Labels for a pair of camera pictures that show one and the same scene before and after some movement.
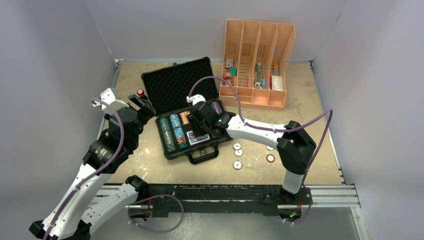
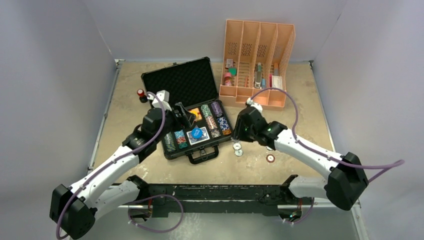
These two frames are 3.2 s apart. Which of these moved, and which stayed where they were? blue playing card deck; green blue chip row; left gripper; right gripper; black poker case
Moved: right gripper; left gripper
Stayed: black poker case; green blue chip row; blue playing card deck
